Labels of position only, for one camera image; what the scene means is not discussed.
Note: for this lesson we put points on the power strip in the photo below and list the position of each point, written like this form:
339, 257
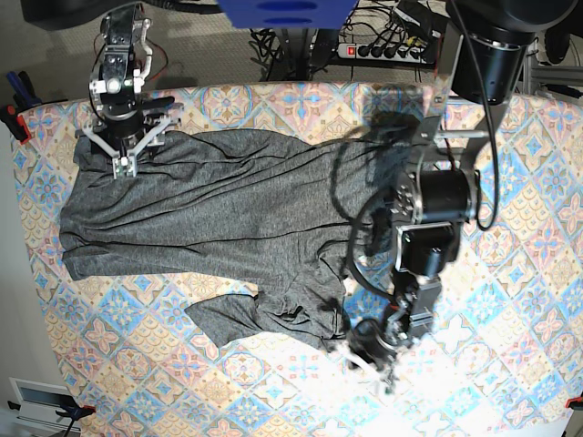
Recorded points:
390, 52

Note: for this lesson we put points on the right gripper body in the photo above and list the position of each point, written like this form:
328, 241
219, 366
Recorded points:
126, 124

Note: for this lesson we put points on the red clamp bottom right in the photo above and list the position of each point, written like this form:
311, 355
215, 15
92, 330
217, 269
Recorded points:
575, 404

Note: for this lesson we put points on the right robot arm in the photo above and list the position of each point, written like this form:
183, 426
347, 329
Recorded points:
126, 52

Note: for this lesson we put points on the patterned tablecloth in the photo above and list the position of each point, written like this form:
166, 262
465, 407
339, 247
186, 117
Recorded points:
506, 353

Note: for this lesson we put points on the red clamp bottom left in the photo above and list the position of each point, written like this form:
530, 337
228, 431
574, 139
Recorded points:
75, 413

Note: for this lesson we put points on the red black clamp left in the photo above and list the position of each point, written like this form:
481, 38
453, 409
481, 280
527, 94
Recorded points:
24, 98

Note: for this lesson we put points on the grey t-shirt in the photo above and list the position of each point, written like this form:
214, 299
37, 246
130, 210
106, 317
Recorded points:
251, 205

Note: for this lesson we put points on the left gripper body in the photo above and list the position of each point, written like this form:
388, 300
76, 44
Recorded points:
375, 345

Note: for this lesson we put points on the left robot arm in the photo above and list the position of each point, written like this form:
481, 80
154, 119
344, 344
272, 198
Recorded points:
478, 64

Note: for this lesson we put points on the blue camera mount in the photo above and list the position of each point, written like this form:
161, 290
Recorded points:
279, 14

